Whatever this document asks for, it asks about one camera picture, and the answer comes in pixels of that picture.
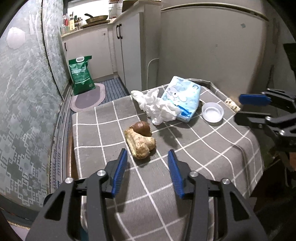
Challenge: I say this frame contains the lace table trim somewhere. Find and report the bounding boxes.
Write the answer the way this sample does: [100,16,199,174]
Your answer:
[224,98,241,113]

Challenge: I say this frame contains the bottles on counter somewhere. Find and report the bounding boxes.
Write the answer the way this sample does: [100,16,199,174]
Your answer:
[61,12,83,35]

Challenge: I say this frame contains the green rice bag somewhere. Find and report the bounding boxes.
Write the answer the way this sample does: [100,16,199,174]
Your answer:
[68,56,95,95]

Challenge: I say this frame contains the frosted patterned sliding door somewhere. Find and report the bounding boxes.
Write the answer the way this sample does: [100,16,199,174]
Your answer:
[1,1,70,210]

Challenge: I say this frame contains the wooden cutting board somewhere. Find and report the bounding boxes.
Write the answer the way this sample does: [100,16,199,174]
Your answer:
[81,20,110,29]

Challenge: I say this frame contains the large white plastic lid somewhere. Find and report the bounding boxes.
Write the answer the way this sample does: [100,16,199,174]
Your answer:
[202,102,224,123]

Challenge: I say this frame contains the silver refrigerator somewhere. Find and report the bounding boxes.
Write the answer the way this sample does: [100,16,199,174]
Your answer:
[158,1,269,99]

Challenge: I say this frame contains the blue striped floor runner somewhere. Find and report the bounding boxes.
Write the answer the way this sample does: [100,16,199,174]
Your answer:
[101,77,130,104]

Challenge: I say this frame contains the brown chestnut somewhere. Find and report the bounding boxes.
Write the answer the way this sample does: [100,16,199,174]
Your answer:
[132,121,152,137]

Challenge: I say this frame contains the oval purple floor mat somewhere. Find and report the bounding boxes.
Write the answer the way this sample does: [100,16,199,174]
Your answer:
[70,83,105,113]

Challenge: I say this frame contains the white tissue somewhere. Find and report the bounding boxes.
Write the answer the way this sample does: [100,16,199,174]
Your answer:
[131,88,181,126]

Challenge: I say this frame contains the frying pan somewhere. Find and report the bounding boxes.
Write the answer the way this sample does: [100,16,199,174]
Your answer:
[84,14,108,24]

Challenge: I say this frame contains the white kitchen cabinet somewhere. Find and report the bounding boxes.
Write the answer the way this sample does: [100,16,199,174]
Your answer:
[62,1,161,91]

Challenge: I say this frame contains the blue tissue pack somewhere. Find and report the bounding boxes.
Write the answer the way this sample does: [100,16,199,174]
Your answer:
[162,76,201,123]

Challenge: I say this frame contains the grey checked tablecloth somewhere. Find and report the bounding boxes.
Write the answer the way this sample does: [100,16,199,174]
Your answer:
[72,85,264,240]

